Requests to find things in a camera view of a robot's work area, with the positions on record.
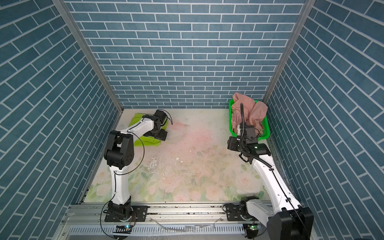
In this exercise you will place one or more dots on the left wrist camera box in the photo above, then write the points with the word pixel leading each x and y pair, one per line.
pixel 162 115

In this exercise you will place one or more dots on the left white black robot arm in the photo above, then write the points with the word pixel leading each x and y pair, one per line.
pixel 119 154

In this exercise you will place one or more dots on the pink shorts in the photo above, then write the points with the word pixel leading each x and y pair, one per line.
pixel 254 113

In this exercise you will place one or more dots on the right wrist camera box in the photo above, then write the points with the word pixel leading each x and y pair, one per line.
pixel 241 130

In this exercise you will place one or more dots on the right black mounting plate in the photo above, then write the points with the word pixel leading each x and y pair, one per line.
pixel 234 213

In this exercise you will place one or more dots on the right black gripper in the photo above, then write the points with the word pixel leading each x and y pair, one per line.
pixel 232 141

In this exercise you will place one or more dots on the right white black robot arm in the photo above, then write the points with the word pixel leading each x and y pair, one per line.
pixel 286 219

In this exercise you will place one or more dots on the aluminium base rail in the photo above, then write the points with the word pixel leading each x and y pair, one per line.
pixel 205 213

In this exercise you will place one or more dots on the black mounting plate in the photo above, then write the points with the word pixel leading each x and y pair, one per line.
pixel 138 214
pixel 234 213

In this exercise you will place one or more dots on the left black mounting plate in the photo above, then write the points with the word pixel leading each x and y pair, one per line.
pixel 138 214

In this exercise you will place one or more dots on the green plastic basket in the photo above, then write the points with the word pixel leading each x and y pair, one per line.
pixel 266 132

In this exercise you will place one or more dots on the right aluminium corner post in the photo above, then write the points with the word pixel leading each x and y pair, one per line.
pixel 303 16

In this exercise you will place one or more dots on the aluminium corner post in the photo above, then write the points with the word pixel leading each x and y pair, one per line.
pixel 77 34
pixel 303 16

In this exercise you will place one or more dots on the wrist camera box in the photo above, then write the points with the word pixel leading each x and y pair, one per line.
pixel 241 130
pixel 162 115

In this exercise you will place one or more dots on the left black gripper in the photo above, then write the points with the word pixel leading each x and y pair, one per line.
pixel 162 135

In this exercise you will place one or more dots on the left aluminium corner post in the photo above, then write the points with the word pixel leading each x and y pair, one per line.
pixel 77 34

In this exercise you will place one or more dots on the lime green shorts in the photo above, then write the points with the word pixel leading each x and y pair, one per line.
pixel 141 124

